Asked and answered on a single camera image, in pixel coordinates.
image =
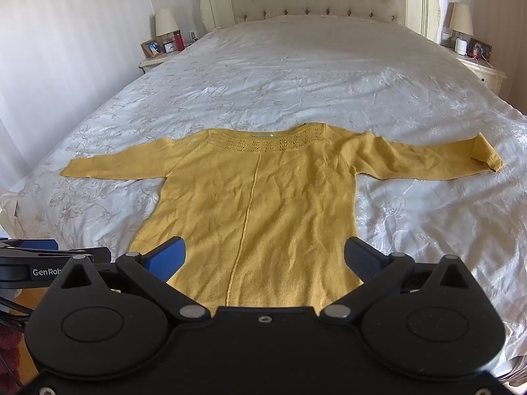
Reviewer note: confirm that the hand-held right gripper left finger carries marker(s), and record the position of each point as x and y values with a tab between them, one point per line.
169	260

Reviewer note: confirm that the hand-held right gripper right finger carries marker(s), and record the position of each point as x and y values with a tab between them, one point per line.
361	262

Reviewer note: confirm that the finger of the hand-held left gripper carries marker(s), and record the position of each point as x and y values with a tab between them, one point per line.
38	244

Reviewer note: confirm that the yellow knit sweater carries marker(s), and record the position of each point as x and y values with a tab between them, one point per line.
267	214

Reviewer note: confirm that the cream nightstand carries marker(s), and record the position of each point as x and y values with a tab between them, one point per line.
488	74
150	65

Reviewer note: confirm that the white bedspread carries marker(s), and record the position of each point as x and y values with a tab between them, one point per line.
288	74

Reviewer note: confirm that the small white clock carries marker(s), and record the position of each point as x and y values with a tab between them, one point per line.
169	46

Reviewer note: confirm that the red bottle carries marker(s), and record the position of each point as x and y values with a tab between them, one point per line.
179	42

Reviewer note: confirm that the white cylinder device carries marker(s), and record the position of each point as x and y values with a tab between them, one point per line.
461	46

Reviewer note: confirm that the cream shade table lamp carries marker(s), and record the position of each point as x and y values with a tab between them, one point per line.
165	21
461	18

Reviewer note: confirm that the wooden photo frame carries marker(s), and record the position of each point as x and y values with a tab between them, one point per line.
151	48
481	50

